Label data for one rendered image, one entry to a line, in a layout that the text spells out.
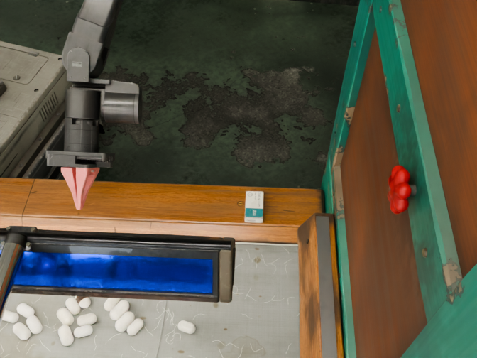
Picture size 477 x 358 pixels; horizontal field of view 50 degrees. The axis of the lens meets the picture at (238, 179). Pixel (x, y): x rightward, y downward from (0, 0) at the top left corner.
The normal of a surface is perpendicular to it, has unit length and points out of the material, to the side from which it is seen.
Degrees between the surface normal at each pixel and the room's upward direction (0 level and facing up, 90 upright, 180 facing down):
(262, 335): 0
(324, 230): 0
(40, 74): 0
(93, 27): 44
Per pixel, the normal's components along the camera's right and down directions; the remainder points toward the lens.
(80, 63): 0.06, 0.10
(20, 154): 0.95, 0.25
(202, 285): -0.04, 0.36
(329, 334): 0.00, -0.59
